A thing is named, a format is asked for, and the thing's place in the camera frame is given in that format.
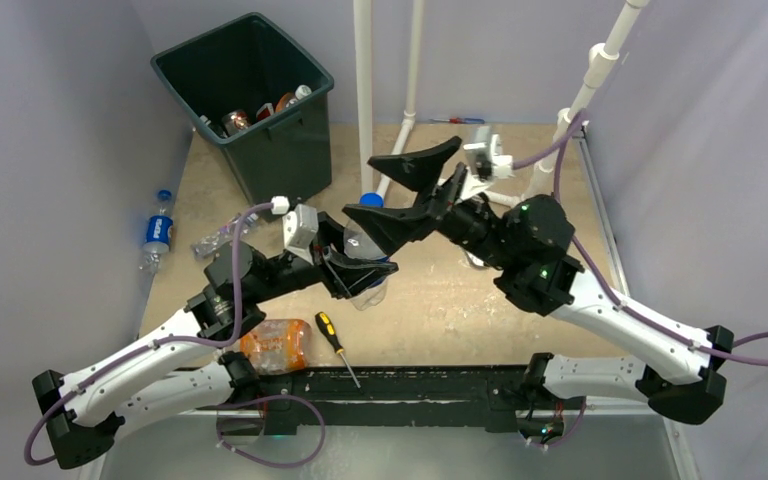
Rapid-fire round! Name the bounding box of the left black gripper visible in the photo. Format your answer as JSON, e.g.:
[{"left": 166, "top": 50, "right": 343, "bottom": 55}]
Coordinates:
[{"left": 249, "top": 213, "right": 397, "bottom": 304}]

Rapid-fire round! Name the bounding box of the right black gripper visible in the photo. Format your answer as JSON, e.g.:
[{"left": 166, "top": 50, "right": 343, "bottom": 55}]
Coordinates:
[{"left": 343, "top": 138, "right": 515, "bottom": 272}]

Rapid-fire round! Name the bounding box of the pepsi bottle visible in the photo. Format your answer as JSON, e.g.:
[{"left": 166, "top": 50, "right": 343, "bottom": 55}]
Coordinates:
[
  {"left": 140, "top": 189, "right": 174, "bottom": 275},
  {"left": 343, "top": 192, "right": 388, "bottom": 311}
]

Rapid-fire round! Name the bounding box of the orange label bottle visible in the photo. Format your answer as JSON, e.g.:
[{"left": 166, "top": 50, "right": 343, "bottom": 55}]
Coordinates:
[
  {"left": 239, "top": 319, "right": 312, "bottom": 376},
  {"left": 274, "top": 84, "right": 312, "bottom": 113}
]

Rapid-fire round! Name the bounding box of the red gold label bottle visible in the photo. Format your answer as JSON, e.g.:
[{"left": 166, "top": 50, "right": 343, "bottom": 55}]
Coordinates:
[{"left": 255, "top": 102, "right": 275, "bottom": 122}]

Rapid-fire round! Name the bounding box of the red cap clear bottle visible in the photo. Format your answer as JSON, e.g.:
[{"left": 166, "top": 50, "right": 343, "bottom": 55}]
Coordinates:
[{"left": 222, "top": 110, "right": 251, "bottom": 136}]

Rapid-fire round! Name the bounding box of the clear bottle white cap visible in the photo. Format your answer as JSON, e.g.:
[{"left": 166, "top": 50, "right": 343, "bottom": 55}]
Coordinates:
[{"left": 200, "top": 115, "right": 225, "bottom": 138}]

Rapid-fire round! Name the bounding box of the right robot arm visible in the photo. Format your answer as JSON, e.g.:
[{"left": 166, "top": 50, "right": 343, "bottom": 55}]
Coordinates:
[{"left": 344, "top": 137, "right": 734, "bottom": 425}]

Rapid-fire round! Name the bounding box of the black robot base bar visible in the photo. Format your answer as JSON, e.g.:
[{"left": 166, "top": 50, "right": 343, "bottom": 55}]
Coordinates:
[{"left": 229, "top": 365, "right": 583, "bottom": 435}]

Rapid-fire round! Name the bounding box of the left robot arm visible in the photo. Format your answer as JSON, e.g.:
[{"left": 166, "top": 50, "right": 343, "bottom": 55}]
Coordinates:
[{"left": 24, "top": 211, "right": 398, "bottom": 470}]

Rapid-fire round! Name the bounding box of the dark green plastic bin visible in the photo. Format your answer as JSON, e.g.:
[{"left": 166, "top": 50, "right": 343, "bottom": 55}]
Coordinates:
[{"left": 150, "top": 12, "right": 334, "bottom": 203}]

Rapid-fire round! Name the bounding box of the yellow black screwdriver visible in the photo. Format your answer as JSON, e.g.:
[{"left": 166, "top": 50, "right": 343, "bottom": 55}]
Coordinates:
[{"left": 314, "top": 312, "right": 361, "bottom": 389}]

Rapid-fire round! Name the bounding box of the small red blue screwdriver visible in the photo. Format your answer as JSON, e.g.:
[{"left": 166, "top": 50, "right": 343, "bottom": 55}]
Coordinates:
[{"left": 428, "top": 117, "right": 486, "bottom": 125}]

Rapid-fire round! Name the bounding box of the crushed clear bottle left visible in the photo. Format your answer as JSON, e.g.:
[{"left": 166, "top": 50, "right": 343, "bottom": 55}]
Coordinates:
[{"left": 191, "top": 213, "right": 259, "bottom": 260}]

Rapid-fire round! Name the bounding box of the red handle adjustable wrench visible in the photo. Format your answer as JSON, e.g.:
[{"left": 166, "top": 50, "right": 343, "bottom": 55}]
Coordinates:
[{"left": 465, "top": 251, "right": 487, "bottom": 270}]

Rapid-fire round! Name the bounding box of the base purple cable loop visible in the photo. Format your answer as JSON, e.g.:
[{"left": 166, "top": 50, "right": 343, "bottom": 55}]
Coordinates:
[{"left": 215, "top": 396, "right": 327, "bottom": 470}]

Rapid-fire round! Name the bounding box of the Pepsi bottle by wall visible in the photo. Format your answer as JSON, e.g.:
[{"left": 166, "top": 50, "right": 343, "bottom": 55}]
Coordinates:
[{"left": 140, "top": 189, "right": 174, "bottom": 275}]

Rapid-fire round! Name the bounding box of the white PVC pipe frame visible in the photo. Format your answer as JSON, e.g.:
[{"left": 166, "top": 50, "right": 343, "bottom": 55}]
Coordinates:
[{"left": 352, "top": 0, "right": 652, "bottom": 208}]

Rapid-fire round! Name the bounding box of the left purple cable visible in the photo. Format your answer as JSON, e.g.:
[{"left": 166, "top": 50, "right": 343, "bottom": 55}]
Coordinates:
[{"left": 23, "top": 202, "right": 276, "bottom": 466}]

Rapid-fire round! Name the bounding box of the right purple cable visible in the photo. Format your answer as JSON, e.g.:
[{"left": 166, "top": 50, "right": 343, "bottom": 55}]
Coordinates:
[{"left": 513, "top": 109, "right": 768, "bottom": 367}]

